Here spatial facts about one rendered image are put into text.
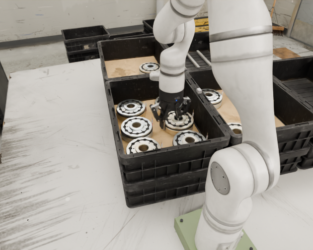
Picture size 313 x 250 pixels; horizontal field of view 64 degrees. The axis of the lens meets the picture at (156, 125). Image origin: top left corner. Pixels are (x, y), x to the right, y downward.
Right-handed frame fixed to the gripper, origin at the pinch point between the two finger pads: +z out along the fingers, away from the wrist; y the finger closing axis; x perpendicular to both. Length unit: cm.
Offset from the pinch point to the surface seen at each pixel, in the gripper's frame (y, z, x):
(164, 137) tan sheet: -3.3, 2.2, -3.5
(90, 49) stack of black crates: -3, 37, 165
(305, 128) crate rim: 31.3, -6.7, -23.9
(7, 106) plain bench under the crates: -58, 15, 57
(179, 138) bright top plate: -0.9, -1.0, -9.0
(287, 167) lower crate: 33.6, 12.0, -23.0
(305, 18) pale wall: 304, 54, 204
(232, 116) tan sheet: 23.5, 2.2, -2.5
